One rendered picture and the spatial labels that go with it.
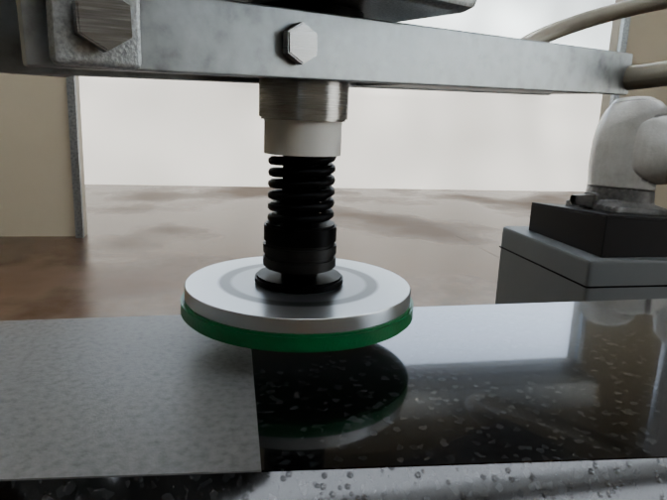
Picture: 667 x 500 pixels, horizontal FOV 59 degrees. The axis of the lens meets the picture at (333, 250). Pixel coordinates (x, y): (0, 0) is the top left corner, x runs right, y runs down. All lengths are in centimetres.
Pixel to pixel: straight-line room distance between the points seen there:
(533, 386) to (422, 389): 10
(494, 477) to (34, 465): 28
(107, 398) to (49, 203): 495
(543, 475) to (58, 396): 35
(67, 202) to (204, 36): 497
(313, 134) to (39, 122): 490
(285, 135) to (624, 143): 114
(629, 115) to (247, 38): 122
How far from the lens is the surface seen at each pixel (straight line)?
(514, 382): 53
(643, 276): 145
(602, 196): 155
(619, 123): 156
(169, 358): 54
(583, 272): 138
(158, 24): 42
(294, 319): 46
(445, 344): 59
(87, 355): 56
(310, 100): 50
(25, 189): 544
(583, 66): 76
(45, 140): 535
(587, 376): 57
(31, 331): 64
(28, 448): 44
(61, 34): 37
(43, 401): 49
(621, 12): 127
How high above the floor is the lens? 108
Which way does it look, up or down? 13 degrees down
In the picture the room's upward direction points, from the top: 2 degrees clockwise
